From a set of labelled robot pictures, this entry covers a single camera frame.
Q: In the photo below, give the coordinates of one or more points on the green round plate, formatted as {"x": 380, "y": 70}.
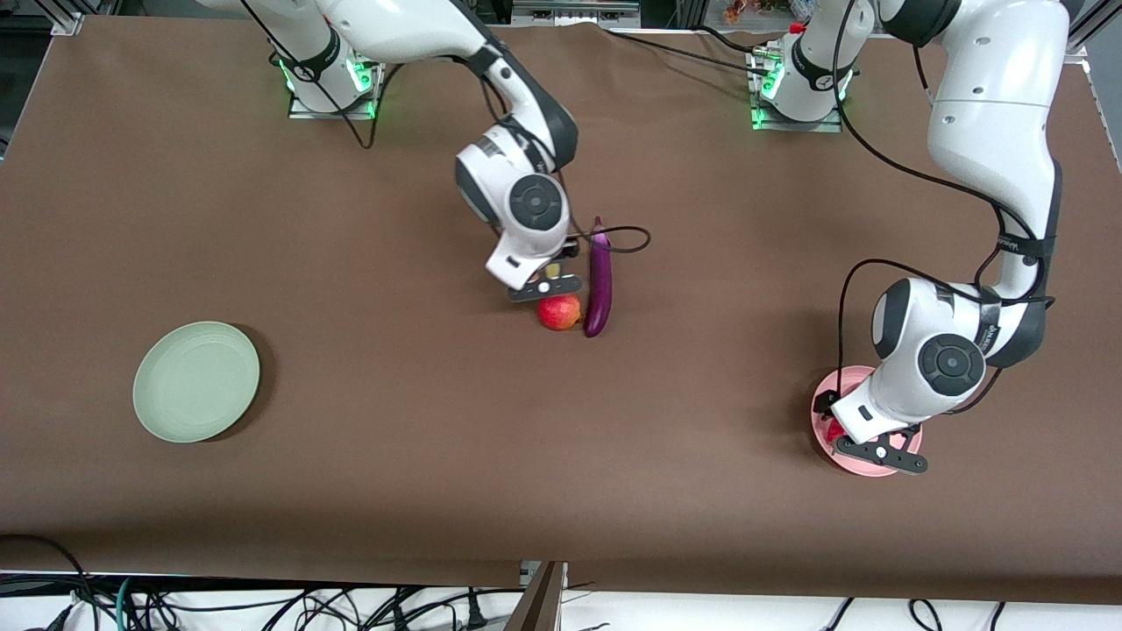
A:
{"x": 196, "y": 382}

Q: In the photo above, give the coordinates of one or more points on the aluminium table post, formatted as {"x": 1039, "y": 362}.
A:
{"x": 536, "y": 600}

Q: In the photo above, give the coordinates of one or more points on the brown table cloth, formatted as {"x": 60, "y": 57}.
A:
{"x": 438, "y": 456}

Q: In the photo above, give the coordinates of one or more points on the orange background object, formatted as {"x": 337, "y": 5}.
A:
{"x": 741, "y": 10}

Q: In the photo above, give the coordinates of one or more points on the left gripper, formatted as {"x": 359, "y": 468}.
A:
{"x": 823, "y": 402}

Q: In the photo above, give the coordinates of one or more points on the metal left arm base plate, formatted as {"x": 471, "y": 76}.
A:
{"x": 789, "y": 127}

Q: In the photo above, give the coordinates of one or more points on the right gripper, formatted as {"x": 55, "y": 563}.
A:
{"x": 568, "y": 251}

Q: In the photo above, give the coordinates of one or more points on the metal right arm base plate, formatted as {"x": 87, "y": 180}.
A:
{"x": 302, "y": 112}

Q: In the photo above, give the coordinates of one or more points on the aluminium frame beam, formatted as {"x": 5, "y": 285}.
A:
{"x": 574, "y": 10}

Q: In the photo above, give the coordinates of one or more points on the red apple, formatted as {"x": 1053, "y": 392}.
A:
{"x": 559, "y": 314}

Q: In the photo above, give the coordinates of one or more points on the purple eggplant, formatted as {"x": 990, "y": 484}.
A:
{"x": 600, "y": 289}

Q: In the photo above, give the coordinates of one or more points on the aluminium corner profile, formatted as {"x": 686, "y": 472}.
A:
{"x": 1078, "y": 48}
{"x": 68, "y": 22}

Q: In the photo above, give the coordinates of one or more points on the yellow pink peach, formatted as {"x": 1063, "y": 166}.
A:
{"x": 550, "y": 270}

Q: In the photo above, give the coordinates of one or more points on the red chili pepper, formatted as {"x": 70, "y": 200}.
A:
{"x": 837, "y": 431}

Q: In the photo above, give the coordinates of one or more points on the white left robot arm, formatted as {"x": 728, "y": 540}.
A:
{"x": 990, "y": 114}

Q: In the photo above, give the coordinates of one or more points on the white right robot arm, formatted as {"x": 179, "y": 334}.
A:
{"x": 412, "y": 26}

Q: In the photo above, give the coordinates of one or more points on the pink round plate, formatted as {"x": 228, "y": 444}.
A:
{"x": 857, "y": 377}

